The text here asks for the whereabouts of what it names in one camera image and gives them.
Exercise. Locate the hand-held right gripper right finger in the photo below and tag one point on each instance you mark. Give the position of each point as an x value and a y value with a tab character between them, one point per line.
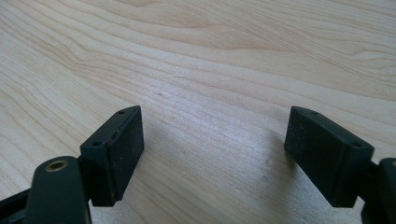
323	155

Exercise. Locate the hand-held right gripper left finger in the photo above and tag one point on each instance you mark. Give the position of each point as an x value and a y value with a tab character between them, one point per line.
115	158

